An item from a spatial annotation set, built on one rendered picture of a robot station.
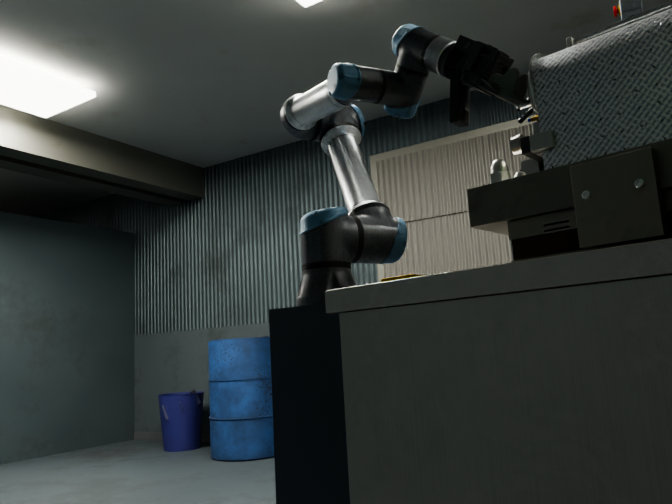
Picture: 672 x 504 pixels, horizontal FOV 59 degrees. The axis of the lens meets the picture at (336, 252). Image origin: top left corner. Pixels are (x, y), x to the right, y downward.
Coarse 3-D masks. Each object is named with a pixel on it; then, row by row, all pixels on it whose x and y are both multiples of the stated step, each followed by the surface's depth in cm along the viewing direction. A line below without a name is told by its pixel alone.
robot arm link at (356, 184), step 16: (336, 112) 165; (352, 112) 168; (320, 128) 164; (336, 128) 162; (352, 128) 163; (336, 144) 161; (352, 144) 161; (336, 160) 160; (352, 160) 157; (352, 176) 154; (368, 176) 156; (352, 192) 152; (368, 192) 151; (352, 208) 150; (368, 208) 146; (384, 208) 148; (368, 224) 142; (384, 224) 144; (400, 224) 146; (368, 240) 140; (384, 240) 142; (400, 240) 144; (368, 256) 142; (384, 256) 144; (400, 256) 146
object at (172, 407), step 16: (160, 400) 543; (176, 400) 535; (192, 400) 540; (160, 416) 547; (176, 416) 534; (192, 416) 539; (176, 432) 533; (192, 432) 538; (176, 448) 532; (192, 448) 537
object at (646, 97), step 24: (648, 72) 94; (576, 96) 101; (600, 96) 99; (624, 96) 96; (648, 96) 94; (552, 120) 104; (576, 120) 101; (600, 120) 98; (624, 120) 96; (648, 120) 93; (576, 144) 101; (600, 144) 98; (624, 144) 95
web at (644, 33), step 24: (648, 24) 95; (576, 48) 103; (600, 48) 100; (624, 48) 97; (648, 48) 94; (552, 72) 105; (576, 72) 102; (600, 72) 99; (624, 72) 96; (552, 96) 104
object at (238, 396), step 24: (264, 336) 498; (216, 360) 482; (240, 360) 475; (264, 360) 481; (216, 384) 480; (240, 384) 472; (264, 384) 477; (216, 408) 477; (240, 408) 469; (264, 408) 474; (216, 432) 475; (240, 432) 466; (264, 432) 470; (216, 456) 472; (240, 456) 463; (264, 456) 467
